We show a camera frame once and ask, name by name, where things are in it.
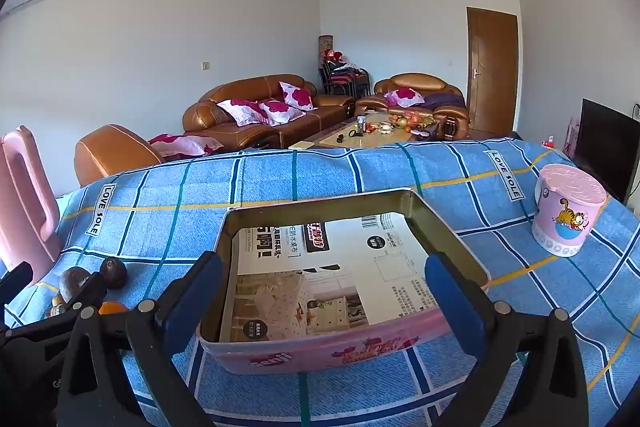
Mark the small red bottle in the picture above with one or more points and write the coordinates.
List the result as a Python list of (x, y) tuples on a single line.
[(550, 142)]

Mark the stacked dark chairs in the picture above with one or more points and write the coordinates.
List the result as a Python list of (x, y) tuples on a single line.
[(340, 79)]

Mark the pink cartoon cup with lid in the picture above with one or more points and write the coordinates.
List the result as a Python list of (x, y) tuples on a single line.
[(565, 217)]

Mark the blue checked tablecloth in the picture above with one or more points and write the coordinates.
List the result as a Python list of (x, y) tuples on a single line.
[(350, 172)]

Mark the wooden coffee table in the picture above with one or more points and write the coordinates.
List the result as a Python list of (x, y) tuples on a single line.
[(325, 139)]

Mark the purple blanket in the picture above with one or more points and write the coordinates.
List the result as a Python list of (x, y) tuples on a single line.
[(445, 99)]

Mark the pink floral blanket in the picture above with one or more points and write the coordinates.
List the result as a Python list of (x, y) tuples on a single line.
[(175, 143)]

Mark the stemmed brown passion fruit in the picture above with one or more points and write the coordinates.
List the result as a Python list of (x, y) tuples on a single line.
[(72, 279)]

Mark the pile of fruit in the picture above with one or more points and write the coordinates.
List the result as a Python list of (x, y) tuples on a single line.
[(407, 121)]

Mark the brown leather stool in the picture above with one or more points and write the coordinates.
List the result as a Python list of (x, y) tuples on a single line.
[(110, 152)]

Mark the red plush toys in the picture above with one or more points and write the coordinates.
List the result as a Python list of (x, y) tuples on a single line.
[(330, 55)]

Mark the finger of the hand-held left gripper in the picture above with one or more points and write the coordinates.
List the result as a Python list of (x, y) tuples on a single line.
[(17, 277), (90, 289)]

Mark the pink tin box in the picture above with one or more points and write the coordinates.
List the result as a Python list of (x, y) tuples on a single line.
[(280, 357)]

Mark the printed paper sheet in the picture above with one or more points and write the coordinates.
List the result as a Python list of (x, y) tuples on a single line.
[(350, 267)]

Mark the dark jar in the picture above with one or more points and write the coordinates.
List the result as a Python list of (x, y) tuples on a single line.
[(361, 123)]

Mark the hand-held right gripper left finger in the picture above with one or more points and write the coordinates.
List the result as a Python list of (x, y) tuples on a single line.
[(192, 307)]

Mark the tall patterned vase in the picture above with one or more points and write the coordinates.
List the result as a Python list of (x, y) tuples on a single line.
[(325, 43)]

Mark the brown leather armchair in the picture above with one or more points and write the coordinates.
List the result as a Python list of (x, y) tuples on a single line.
[(420, 83)]

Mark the pink plastic chair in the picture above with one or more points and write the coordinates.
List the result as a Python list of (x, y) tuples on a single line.
[(12, 237)]

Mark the pink floral pillow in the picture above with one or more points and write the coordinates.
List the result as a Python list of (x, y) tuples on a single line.
[(240, 111), (280, 109), (402, 96), (297, 96)]

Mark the round dark passion fruit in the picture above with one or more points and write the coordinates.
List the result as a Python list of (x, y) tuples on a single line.
[(112, 272)]

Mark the small orange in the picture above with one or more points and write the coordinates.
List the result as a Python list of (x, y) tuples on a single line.
[(111, 308)]

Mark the long brown leather sofa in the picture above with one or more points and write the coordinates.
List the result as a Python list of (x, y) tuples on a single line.
[(250, 87)]

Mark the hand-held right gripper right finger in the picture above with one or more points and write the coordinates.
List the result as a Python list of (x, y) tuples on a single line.
[(455, 307)]

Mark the black television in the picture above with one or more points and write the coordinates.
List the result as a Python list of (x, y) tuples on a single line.
[(605, 147)]

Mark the brown wooden door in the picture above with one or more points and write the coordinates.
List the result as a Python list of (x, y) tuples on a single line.
[(495, 57)]

